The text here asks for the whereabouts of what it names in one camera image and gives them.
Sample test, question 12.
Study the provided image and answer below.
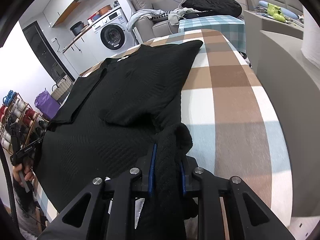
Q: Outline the white front-load washing machine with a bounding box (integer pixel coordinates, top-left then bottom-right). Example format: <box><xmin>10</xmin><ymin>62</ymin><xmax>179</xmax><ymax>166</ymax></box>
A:
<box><xmin>91</xmin><ymin>7</ymin><xmax>137</xmax><ymax>59</ymax></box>

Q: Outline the grey sofa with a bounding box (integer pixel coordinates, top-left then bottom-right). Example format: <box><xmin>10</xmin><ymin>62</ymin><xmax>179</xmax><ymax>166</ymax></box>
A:
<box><xmin>131</xmin><ymin>0</ymin><xmax>178</xmax><ymax>42</ymax></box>

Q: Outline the black cooking pot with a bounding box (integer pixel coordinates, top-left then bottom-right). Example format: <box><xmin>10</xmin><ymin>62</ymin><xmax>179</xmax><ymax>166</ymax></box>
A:
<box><xmin>70</xmin><ymin>21</ymin><xmax>85</xmax><ymax>36</ymax></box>

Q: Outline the black knit sweater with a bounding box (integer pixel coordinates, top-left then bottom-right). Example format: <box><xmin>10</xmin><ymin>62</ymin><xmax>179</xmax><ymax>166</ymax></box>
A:
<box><xmin>32</xmin><ymin>39</ymin><xmax>203</xmax><ymax>240</ymax></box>

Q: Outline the white grey clothes pile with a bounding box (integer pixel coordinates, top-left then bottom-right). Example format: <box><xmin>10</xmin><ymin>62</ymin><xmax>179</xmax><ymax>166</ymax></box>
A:
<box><xmin>126</xmin><ymin>8</ymin><xmax>199</xmax><ymax>30</ymax></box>

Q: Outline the blue plaid side table cloth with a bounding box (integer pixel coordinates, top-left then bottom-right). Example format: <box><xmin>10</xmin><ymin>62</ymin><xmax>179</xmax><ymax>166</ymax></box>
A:
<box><xmin>178</xmin><ymin>15</ymin><xmax>246</xmax><ymax>53</ymax></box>

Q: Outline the green toy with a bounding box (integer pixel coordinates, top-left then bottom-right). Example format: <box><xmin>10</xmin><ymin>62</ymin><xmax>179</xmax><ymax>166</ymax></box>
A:
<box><xmin>267</xmin><ymin>3</ymin><xmax>286</xmax><ymax>23</ymax></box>

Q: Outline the purple bag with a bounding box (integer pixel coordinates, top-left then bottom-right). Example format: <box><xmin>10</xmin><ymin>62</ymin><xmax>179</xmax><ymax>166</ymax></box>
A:
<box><xmin>34</xmin><ymin>90</ymin><xmax>60</xmax><ymax>120</ymax></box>

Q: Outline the white paper towel roll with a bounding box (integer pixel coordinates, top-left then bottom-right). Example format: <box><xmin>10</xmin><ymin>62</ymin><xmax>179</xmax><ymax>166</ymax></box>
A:
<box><xmin>301</xmin><ymin>7</ymin><xmax>320</xmax><ymax>68</ymax></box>

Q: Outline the wooden shoe rack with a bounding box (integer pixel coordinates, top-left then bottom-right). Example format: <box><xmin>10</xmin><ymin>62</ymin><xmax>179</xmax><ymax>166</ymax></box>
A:
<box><xmin>1</xmin><ymin>90</ymin><xmax>48</xmax><ymax>155</ymax></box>

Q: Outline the black quilted jacket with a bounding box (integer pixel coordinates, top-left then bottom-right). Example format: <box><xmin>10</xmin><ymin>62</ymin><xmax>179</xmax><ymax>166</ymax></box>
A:
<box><xmin>181</xmin><ymin>0</ymin><xmax>242</xmax><ymax>18</ymax></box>

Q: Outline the woven laundry basket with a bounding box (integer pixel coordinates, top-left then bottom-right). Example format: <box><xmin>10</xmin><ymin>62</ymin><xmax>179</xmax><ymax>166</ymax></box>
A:
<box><xmin>50</xmin><ymin>75</ymin><xmax>74</xmax><ymax>105</ymax></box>

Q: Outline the person's left hand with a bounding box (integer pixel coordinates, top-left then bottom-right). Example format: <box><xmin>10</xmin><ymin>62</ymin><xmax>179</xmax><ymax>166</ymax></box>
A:
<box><xmin>12</xmin><ymin>164</ymin><xmax>35</xmax><ymax>185</ymax></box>

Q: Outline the plaid checkered tablecloth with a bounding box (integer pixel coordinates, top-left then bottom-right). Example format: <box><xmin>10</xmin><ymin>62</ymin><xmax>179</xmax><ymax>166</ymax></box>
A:
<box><xmin>40</xmin><ymin>30</ymin><xmax>292</xmax><ymax>239</ymax></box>

